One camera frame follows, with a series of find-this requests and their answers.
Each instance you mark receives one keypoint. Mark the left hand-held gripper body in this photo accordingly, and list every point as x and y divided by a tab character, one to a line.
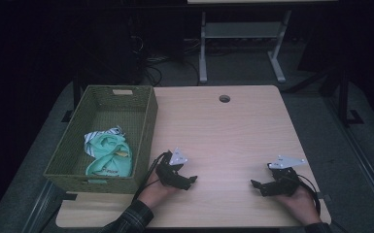
170	170

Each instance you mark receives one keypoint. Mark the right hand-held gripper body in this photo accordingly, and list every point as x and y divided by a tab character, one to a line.
283	179

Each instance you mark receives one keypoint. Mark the person's left hand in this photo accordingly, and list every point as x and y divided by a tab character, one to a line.
157	194

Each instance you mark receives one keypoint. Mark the black tape strip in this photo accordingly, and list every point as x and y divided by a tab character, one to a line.
70	196

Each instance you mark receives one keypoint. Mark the grey metal stand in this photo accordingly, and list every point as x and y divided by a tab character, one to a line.
243	30

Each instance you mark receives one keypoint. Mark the green woven basket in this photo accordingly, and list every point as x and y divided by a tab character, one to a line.
110	113

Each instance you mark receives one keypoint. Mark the mint green garment striped lining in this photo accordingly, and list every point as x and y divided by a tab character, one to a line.
110	157

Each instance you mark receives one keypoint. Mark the grey tape strip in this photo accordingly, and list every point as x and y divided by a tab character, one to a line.
323	196

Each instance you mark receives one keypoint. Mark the black floor stand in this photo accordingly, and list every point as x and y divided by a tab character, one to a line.
348	103

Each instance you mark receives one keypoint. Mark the aluminium floor rail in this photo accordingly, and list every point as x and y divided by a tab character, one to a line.
42	207
362	161

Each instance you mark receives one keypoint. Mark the person's right hand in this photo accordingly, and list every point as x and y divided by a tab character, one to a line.
299	204

